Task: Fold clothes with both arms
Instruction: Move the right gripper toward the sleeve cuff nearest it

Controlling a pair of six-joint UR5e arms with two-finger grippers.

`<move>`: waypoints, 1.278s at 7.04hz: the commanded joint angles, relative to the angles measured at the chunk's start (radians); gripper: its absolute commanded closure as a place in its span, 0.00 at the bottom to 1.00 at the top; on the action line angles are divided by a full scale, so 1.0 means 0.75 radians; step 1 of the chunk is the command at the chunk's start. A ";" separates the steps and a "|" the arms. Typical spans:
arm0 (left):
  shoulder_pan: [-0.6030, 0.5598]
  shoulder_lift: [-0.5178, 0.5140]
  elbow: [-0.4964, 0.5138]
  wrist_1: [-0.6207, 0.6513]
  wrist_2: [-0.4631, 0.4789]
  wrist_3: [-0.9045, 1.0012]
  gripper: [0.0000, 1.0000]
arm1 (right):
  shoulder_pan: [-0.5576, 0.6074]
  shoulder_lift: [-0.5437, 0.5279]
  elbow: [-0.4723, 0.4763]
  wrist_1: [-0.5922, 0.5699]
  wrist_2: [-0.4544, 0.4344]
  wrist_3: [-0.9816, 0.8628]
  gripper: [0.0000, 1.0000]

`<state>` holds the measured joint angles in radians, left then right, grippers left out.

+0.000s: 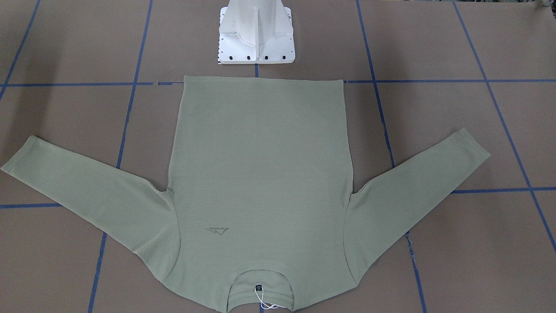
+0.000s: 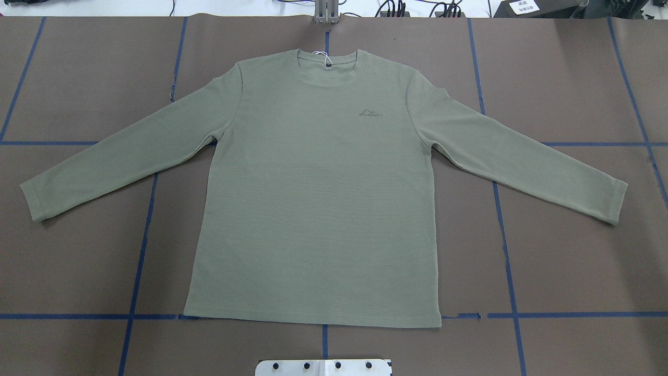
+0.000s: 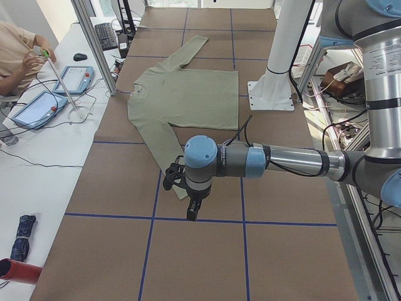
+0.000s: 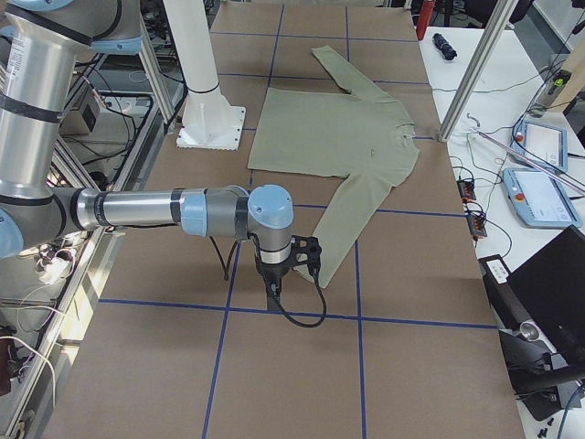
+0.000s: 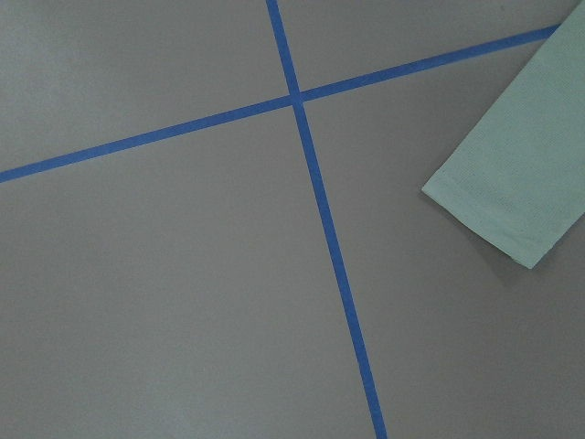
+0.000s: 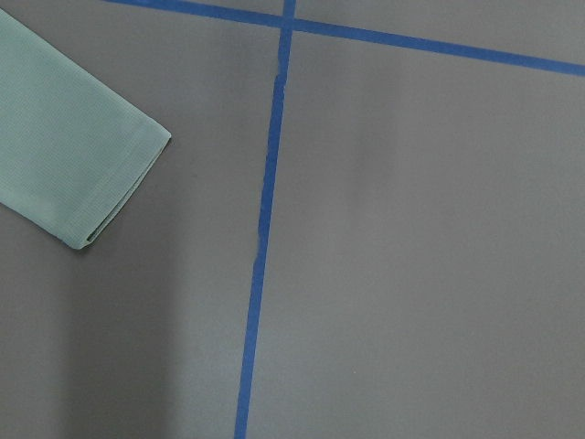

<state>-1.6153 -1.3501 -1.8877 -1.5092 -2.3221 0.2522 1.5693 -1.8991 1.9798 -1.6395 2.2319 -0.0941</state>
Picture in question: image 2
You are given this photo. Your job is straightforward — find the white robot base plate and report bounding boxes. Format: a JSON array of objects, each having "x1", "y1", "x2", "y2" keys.
[{"x1": 255, "y1": 358, "x2": 393, "y2": 375}]

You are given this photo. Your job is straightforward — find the aluminium frame post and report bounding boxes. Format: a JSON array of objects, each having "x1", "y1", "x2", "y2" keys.
[{"x1": 313, "y1": 0, "x2": 340, "y2": 25}]

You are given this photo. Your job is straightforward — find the olive green long-sleeve shirt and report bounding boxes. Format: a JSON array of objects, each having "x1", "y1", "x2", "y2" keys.
[{"x1": 20, "y1": 49, "x2": 628, "y2": 328}]

